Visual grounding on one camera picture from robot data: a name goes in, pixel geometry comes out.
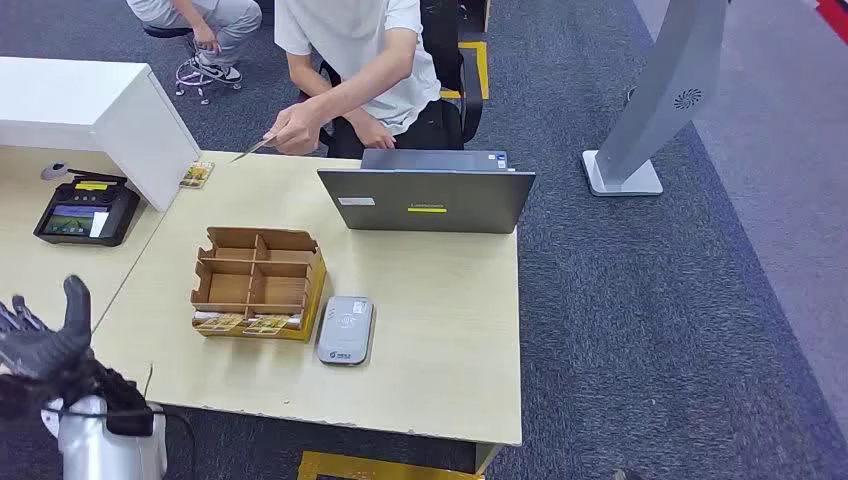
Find grey kiosk stand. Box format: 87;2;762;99
581;0;730;198

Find person's left hand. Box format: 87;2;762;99
262;102;326;157

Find black stool chrome base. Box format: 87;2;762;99
142;25;243;106

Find yellow organizer base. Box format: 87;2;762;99
192;254;328;344

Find person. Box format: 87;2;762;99
125;0;263;84
262;0;488;160

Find grey laptop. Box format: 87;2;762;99
316;148;537;235

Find black screen remote controller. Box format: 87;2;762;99
33;168;142;248

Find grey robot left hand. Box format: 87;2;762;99
0;274;102;420

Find wooden compartment organizer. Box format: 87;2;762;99
190;226;324;321

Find black office chair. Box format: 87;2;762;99
317;0;488;152

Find ID card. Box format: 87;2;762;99
229;135;276;164

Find person's right hand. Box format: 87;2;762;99
354;112;397;151

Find yellow key card stack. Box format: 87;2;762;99
178;160;215;190

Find yellow hotel key card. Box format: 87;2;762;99
243;313;293;337
195;312;246;333

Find grey card reader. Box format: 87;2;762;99
315;295;376;367

